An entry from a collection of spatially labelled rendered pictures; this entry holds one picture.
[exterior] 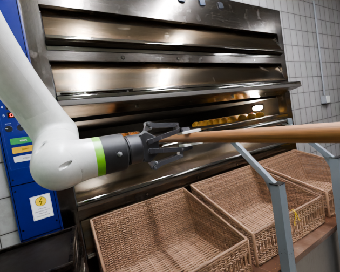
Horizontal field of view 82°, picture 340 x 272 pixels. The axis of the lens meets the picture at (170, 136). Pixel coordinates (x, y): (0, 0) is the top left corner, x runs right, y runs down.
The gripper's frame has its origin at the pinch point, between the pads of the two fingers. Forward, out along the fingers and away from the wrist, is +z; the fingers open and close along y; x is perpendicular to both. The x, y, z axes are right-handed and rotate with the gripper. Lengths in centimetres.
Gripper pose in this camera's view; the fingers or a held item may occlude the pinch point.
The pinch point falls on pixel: (190, 137)
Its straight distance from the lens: 59.7
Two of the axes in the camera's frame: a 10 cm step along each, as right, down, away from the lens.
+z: 8.6, -1.6, 4.8
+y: 1.6, 9.9, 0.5
